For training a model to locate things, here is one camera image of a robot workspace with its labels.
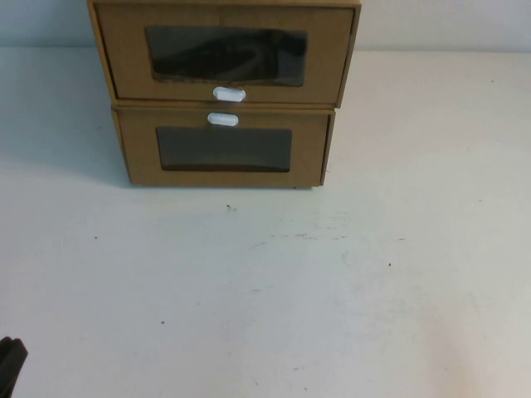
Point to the brown cardboard windowed drawer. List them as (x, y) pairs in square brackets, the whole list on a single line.
[(124, 62), (137, 145)]

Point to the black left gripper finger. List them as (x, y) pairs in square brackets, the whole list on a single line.
[(18, 360), (5, 365)]

